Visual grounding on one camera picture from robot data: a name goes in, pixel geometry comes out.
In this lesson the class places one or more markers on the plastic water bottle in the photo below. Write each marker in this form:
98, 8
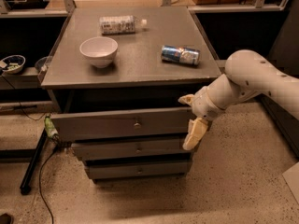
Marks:
118, 25

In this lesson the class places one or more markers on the small grey bowl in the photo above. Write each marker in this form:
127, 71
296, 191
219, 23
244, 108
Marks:
43, 64

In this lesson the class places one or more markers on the grey bottom drawer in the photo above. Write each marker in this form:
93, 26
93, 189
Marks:
139, 169

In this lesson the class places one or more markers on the blue soda can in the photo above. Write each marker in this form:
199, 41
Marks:
180, 55

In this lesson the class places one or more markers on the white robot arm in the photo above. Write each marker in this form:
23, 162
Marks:
246, 75

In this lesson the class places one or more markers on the white floor board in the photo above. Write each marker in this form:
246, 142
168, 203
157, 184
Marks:
291, 177

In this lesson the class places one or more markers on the dark shoe tip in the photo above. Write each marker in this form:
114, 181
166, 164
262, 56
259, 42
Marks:
6, 219

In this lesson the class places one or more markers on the black metal leg bar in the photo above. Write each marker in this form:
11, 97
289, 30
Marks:
25, 184

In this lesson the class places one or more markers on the grey middle drawer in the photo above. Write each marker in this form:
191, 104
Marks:
127, 148

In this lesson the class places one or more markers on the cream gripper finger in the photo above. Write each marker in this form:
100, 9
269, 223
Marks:
196, 130
186, 99

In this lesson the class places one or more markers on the grey left shelf ledge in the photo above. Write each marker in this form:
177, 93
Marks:
26, 79

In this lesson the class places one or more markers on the white ceramic bowl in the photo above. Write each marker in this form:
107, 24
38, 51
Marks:
99, 51

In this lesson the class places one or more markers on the green plastic bag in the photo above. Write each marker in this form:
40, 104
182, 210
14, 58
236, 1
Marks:
49, 127

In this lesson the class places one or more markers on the grey drawer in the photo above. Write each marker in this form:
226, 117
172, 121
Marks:
127, 148
122, 123
139, 169

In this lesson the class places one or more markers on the grey drawer cabinet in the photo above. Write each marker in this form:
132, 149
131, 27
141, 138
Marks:
138, 78

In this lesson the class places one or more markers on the grey right shelf beam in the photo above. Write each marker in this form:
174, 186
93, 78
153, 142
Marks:
221, 63

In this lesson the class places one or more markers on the grey top drawer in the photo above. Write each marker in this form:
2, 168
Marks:
122, 123

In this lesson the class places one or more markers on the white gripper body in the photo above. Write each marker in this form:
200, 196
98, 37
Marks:
204, 104

